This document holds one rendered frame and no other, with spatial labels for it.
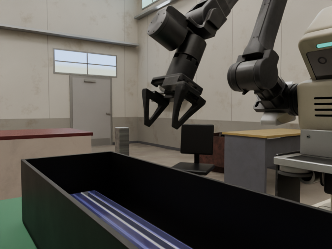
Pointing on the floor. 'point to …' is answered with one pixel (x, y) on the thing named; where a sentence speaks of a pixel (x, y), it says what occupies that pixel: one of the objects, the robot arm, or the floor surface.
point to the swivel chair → (196, 147)
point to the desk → (255, 154)
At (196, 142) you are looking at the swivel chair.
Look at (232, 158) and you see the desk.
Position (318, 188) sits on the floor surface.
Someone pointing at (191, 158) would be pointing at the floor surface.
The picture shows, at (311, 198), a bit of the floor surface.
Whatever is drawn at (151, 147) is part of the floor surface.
